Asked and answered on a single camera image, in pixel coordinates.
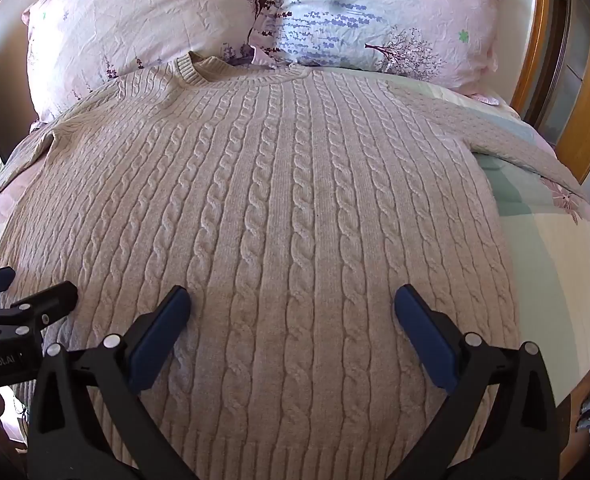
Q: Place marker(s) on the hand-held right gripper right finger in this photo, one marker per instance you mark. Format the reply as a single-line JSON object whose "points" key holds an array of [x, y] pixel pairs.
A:
{"points": [[425, 335]]}

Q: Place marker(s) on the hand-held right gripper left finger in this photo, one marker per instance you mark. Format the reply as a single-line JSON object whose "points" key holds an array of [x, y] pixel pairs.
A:
{"points": [[157, 335]]}

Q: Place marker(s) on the pastel patchwork bed quilt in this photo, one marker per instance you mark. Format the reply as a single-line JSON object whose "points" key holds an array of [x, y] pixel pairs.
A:
{"points": [[550, 260]]}

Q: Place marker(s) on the pink floral pillow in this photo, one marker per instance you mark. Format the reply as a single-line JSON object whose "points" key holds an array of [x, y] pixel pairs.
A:
{"points": [[140, 25]]}

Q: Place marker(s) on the wooden headboard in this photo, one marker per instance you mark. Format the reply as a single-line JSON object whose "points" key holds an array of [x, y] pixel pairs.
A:
{"points": [[532, 45]]}

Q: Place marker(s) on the pink pillow with purple flowers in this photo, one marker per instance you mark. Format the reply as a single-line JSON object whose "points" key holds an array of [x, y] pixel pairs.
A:
{"points": [[375, 15]]}

